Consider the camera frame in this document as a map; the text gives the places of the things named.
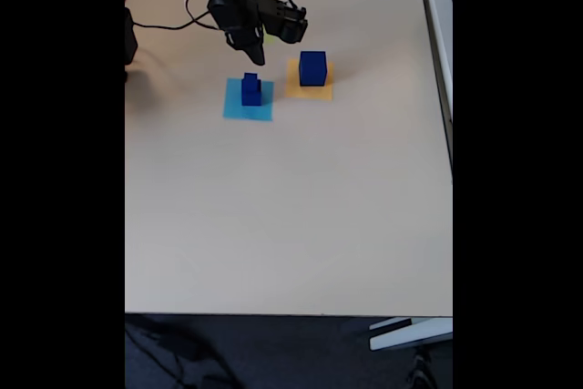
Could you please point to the small blue cube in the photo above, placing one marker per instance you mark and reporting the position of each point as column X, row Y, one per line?
column 250, row 80

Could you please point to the medium blue cube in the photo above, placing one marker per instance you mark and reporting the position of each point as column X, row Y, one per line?
column 251, row 96

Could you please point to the large blue cube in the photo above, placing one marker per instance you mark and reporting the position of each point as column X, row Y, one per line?
column 313, row 72

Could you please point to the green paper square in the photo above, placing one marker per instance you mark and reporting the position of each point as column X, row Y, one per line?
column 271, row 38

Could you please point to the orange paper square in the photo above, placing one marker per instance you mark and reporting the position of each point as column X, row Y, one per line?
column 293, row 88

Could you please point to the light blue paper square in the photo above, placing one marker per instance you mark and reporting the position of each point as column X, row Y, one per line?
column 232, row 109

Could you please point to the white neighbouring table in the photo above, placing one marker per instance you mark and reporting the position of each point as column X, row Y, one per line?
column 439, row 43

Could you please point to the white table foot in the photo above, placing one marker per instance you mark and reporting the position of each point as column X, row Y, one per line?
column 410, row 334

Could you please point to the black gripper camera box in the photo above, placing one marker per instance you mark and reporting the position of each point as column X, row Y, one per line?
column 284, row 20

